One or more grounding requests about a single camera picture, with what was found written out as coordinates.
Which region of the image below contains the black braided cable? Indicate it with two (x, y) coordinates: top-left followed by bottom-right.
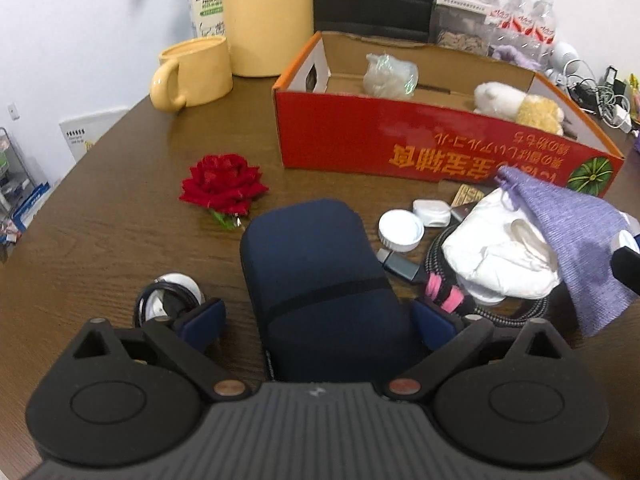
(425, 222), (552, 331)

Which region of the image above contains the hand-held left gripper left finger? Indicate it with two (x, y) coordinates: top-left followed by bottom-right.
(72, 297), (251, 404)

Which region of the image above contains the white charger block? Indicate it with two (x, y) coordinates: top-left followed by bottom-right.
(607, 105), (634, 134)

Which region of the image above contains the yellow thermos jug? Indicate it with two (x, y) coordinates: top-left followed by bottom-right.
(220, 0), (315, 78)

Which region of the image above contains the white and yellow plush toy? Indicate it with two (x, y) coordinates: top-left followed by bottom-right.
(472, 81), (566, 137)

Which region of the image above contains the metal wire rack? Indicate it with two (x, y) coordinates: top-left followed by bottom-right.
(0, 127), (51, 261)

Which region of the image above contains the iridescent wrapped bundle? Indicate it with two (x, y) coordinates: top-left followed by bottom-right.
(362, 52), (420, 98)

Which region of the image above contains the yellow ceramic mug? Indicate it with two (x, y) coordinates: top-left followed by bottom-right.
(150, 36), (235, 112)

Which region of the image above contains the black paper bag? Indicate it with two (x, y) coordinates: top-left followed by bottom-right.
(312, 0), (435, 44)

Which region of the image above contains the white milk carton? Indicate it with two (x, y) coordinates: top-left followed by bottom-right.
(184, 0), (228, 41)

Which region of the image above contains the white round charger with cable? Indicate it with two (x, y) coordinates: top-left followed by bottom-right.
(135, 272), (207, 334)

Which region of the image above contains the flat white box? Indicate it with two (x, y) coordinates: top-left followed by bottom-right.
(434, 0), (493, 14)

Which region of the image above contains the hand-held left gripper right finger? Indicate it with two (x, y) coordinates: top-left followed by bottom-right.
(385, 297), (569, 404)

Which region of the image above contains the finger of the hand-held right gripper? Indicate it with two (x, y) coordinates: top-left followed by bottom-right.
(611, 215), (640, 301)

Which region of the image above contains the tangle of cables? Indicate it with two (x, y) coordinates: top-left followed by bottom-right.
(565, 67), (637, 134)

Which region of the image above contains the red artificial rose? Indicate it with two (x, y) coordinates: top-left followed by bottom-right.
(179, 155), (269, 231)

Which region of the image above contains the white ridged jar lid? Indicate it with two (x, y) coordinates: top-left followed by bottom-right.
(378, 208), (426, 254)

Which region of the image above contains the small gold foil packet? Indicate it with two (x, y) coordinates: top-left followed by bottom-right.
(450, 185), (485, 207)

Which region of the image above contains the purple fluffy headband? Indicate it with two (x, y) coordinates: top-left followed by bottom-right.
(492, 44), (544, 71)

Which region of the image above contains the small white desk fan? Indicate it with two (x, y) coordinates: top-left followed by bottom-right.
(547, 41), (594, 84)

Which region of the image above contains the grey usb adapter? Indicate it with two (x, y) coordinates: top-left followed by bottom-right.
(377, 247), (426, 283)

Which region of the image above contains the navy blue zip case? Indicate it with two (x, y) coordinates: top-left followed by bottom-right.
(240, 199), (441, 386)

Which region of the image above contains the purple knit cloth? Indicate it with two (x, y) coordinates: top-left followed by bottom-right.
(495, 166), (640, 339)

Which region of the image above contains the clear container of seeds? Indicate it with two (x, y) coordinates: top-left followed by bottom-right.
(432, 6), (493, 57)

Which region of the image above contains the red cardboard box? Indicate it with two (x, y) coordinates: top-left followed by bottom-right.
(272, 31), (626, 199)

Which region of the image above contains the small black device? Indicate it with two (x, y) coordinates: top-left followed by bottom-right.
(604, 66), (626, 96)

